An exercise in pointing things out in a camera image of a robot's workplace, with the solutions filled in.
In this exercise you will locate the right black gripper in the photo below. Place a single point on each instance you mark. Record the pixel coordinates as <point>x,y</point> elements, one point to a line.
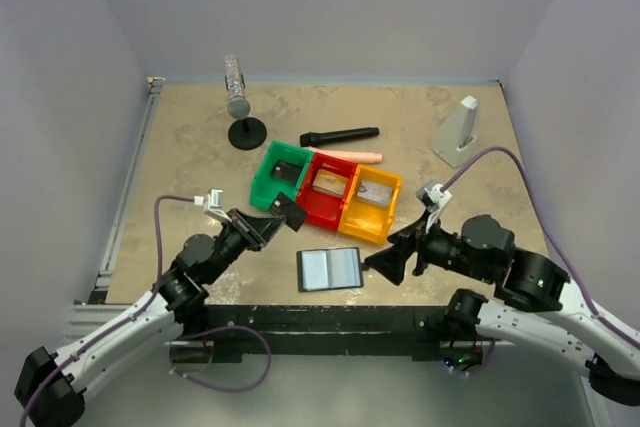
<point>390,262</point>

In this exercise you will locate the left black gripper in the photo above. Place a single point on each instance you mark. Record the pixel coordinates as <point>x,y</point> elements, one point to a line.
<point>257,231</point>

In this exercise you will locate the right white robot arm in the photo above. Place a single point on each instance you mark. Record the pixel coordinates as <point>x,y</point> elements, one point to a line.
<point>535,302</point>

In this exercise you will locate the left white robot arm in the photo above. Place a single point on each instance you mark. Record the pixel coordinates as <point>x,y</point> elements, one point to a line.
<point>53,388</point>

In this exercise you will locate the black card stack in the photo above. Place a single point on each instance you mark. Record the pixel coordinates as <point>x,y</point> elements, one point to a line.
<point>286,172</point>

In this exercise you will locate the silver VIP card stack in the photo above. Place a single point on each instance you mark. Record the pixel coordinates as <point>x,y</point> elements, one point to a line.
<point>374,193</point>

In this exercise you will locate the gold card stack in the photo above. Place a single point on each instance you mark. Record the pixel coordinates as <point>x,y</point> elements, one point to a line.
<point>330,183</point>

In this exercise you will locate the green plastic bin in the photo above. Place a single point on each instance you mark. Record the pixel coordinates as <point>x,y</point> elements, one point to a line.
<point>264,188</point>

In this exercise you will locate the yellow plastic bin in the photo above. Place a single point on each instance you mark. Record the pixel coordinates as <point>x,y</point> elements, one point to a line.
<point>364,219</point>

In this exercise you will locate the red plastic bin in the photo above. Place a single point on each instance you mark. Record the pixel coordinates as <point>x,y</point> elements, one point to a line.
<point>324,210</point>

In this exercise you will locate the black round microphone stand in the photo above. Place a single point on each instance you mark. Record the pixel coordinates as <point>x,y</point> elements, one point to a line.
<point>247,134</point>

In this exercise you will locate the black microphone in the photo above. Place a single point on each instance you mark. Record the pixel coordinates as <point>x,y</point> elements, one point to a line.
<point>318,139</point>

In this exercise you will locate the glitter microphone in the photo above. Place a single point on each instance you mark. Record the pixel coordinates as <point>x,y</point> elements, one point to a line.
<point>238,106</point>

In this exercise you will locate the white wedge charging dock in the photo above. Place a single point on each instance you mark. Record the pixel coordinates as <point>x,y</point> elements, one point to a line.
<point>455,141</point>

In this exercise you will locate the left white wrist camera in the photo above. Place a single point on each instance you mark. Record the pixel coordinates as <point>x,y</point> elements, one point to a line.
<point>212,205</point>

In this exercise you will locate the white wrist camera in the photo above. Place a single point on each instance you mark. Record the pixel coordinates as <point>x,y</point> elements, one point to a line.
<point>212,205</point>
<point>435,198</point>

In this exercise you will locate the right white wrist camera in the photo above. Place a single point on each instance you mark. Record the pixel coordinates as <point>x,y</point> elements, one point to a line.
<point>435,198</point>

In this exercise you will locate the aluminium frame rail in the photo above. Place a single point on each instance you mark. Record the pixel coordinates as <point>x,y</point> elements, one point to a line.
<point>92,132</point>

